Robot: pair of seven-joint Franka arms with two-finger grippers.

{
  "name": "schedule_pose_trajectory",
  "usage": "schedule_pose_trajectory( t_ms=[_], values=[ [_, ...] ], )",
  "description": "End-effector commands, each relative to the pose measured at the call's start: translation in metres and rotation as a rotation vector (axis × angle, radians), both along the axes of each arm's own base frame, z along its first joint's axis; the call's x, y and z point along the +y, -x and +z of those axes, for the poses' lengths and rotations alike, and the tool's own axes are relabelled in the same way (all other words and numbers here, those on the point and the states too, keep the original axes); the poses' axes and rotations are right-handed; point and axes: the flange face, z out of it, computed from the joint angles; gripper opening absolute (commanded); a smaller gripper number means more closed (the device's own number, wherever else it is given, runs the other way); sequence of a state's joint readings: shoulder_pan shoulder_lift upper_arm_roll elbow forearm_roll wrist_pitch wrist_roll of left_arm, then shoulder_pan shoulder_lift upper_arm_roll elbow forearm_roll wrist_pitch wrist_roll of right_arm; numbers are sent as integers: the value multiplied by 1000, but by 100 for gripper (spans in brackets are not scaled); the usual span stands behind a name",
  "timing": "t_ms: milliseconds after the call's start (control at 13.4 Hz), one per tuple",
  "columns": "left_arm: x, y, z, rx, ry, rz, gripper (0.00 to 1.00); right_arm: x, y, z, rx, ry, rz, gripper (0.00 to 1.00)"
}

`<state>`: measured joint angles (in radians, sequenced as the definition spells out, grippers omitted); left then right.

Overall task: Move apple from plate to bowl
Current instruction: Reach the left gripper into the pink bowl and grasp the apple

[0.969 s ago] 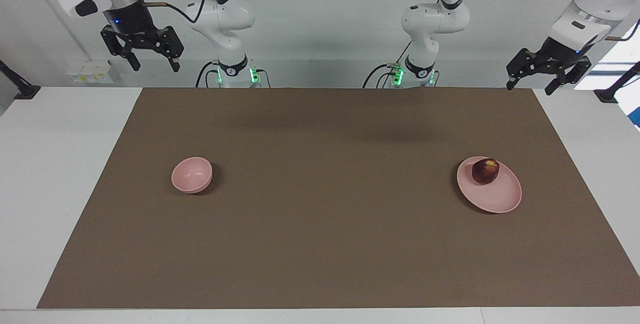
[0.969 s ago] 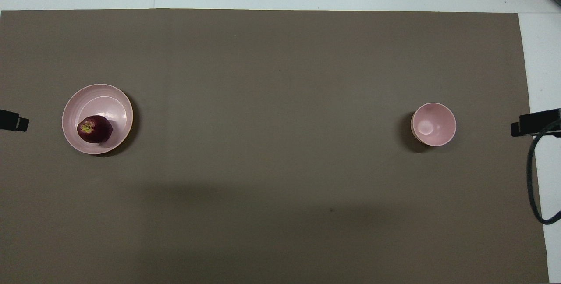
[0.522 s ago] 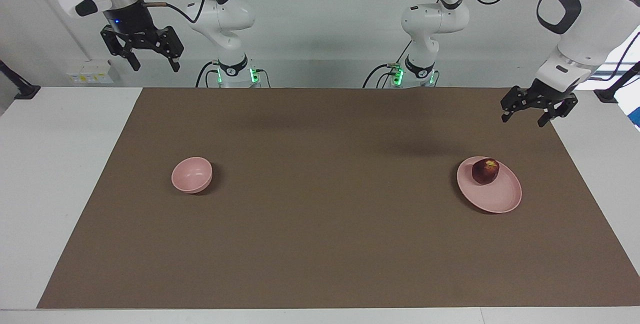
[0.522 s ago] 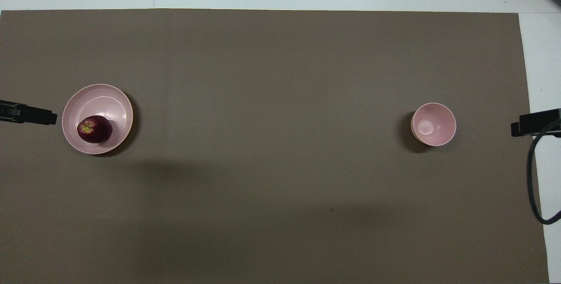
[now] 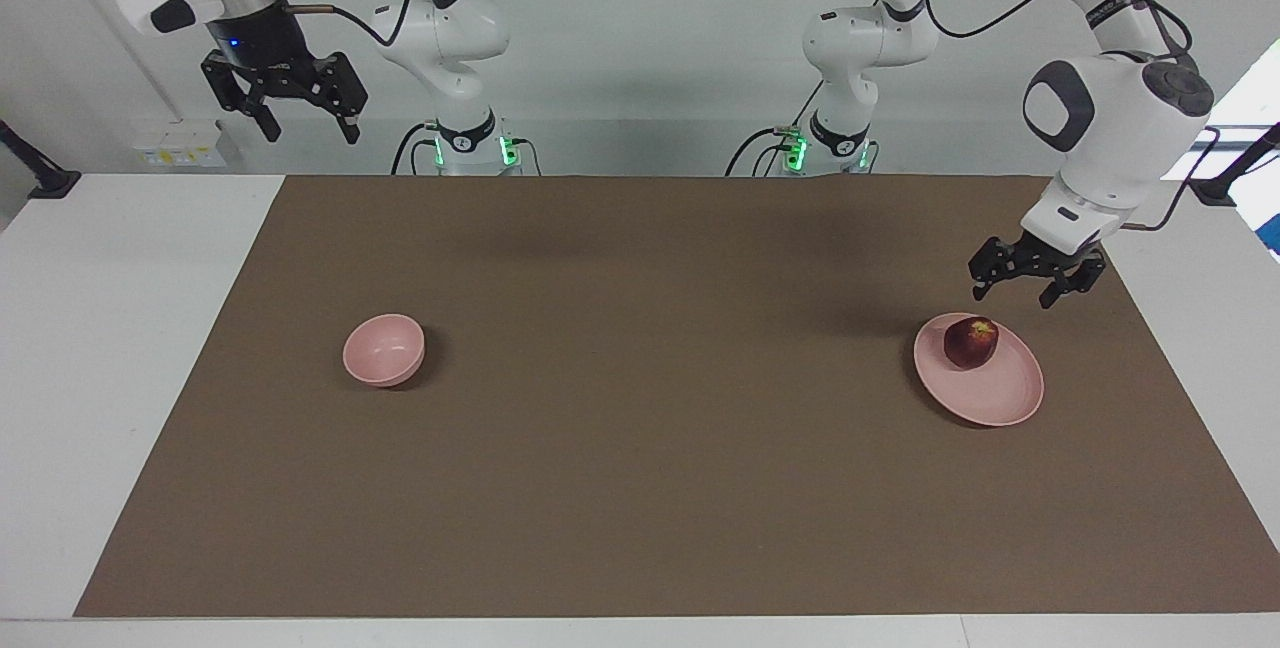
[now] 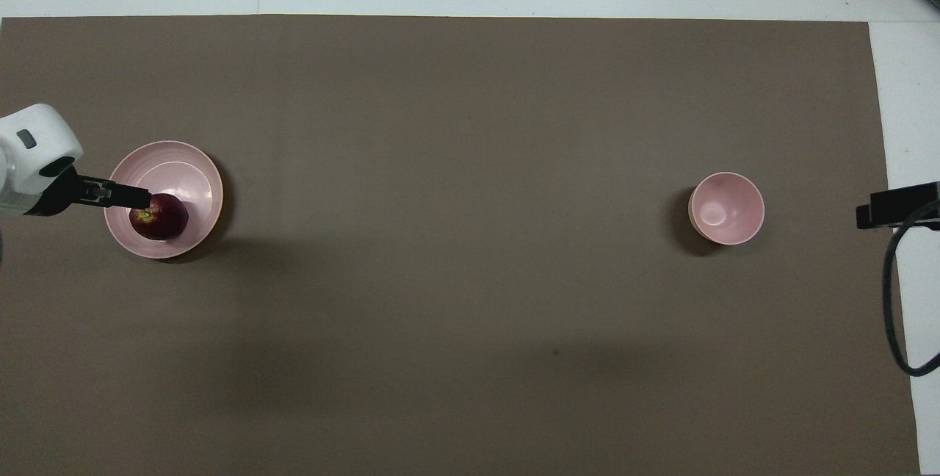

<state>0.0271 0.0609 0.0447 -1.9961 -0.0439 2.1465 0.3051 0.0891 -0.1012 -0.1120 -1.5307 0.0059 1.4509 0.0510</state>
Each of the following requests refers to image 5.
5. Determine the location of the dark red apple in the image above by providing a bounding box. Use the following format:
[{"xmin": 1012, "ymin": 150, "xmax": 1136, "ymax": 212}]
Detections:
[{"xmin": 944, "ymin": 317, "xmax": 1000, "ymax": 370}]

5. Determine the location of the pink bowl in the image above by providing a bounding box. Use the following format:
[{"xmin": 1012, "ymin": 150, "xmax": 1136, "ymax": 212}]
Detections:
[{"xmin": 342, "ymin": 313, "xmax": 426, "ymax": 388}]

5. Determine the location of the white wall outlet box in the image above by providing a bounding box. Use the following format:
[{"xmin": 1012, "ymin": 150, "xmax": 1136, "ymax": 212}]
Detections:
[{"xmin": 133, "ymin": 121, "xmax": 227, "ymax": 170}]

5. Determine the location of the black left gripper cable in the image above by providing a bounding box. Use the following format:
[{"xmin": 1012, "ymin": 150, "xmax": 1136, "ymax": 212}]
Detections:
[{"xmin": 920, "ymin": 0, "xmax": 1223, "ymax": 232}]

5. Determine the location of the brown table mat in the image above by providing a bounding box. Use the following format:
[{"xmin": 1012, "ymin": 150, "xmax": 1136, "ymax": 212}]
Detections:
[{"xmin": 73, "ymin": 175, "xmax": 1280, "ymax": 619}]

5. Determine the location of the black clamp mount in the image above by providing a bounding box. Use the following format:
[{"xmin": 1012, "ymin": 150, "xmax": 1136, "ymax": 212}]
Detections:
[
  {"xmin": 1188, "ymin": 123, "xmax": 1280, "ymax": 207},
  {"xmin": 0, "ymin": 118, "xmax": 82, "ymax": 200}
]

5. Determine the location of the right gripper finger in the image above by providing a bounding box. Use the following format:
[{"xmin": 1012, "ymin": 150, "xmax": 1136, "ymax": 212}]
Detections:
[
  {"xmin": 201, "ymin": 52, "xmax": 282, "ymax": 143},
  {"xmin": 300, "ymin": 51, "xmax": 369, "ymax": 145}
]

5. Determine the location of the pink plate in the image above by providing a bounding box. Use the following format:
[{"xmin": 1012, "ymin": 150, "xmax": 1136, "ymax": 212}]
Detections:
[{"xmin": 913, "ymin": 312, "xmax": 1045, "ymax": 428}]

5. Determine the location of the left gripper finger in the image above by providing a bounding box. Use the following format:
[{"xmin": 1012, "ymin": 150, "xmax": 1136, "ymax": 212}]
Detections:
[
  {"xmin": 968, "ymin": 237, "xmax": 1016, "ymax": 292},
  {"xmin": 1038, "ymin": 263, "xmax": 1107, "ymax": 310}
]

